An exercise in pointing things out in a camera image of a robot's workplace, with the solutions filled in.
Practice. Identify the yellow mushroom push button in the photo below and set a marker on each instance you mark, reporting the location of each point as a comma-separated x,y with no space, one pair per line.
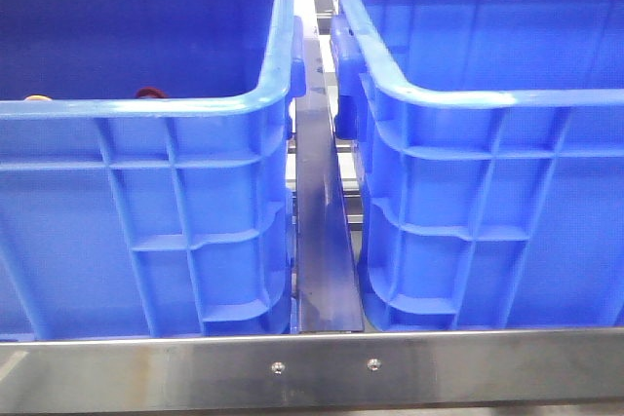
38,98

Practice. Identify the right rail screw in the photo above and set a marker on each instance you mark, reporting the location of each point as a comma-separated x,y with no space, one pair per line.
373,364

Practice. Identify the large blue crate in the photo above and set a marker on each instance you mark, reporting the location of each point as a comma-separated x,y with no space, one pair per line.
133,218
490,144

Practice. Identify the large blue crate right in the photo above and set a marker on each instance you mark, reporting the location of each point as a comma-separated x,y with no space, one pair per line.
490,144

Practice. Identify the stainless steel front rail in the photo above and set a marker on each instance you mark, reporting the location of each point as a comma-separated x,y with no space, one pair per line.
321,371

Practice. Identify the metal divider rail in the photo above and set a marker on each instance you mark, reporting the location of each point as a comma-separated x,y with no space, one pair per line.
327,290

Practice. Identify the rail screw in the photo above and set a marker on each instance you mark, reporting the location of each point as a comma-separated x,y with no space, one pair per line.
373,364
277,367

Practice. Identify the large blue crate left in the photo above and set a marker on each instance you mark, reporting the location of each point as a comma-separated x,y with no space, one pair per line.
133,218

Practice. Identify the left rail screw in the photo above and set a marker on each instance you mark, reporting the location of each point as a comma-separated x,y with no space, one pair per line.
277,367

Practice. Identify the red mushroom push button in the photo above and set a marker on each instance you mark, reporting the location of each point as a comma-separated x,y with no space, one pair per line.
150,92

